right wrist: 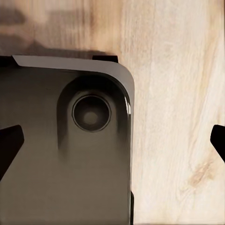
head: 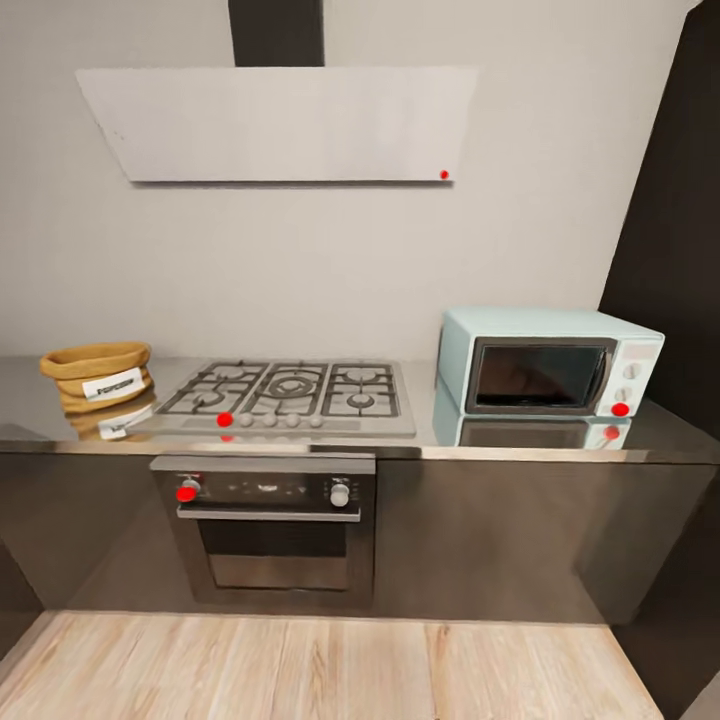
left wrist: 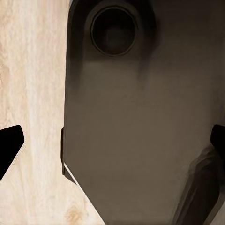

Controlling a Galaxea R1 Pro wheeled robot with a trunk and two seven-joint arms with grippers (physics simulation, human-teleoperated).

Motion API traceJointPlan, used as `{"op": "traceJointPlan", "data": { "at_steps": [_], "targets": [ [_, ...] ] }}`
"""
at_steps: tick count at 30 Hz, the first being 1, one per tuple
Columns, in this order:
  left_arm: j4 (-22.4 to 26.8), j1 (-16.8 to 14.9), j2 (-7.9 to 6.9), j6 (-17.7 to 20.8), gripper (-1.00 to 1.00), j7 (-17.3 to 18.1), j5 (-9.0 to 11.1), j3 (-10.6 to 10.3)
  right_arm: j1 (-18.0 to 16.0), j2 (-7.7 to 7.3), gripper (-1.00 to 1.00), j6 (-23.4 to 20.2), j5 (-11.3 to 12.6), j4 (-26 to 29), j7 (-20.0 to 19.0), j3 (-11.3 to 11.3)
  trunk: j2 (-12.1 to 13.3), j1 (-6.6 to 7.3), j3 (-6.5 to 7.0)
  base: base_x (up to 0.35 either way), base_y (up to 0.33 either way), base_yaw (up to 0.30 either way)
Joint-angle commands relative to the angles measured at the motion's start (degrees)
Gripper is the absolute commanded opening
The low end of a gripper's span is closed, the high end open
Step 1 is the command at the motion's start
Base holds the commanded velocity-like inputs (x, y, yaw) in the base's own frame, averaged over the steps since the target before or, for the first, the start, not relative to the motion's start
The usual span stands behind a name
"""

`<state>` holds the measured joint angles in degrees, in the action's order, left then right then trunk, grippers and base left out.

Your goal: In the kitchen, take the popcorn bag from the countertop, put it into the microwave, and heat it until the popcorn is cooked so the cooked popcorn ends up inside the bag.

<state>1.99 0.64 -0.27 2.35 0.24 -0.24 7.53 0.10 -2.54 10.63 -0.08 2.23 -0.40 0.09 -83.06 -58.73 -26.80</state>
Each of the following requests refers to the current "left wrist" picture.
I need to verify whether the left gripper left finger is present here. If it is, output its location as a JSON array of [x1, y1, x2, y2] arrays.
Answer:
[[0, 125, 24, 181]]

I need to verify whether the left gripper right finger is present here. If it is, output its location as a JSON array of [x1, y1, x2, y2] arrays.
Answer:
[[210, 124, 225, 162]]

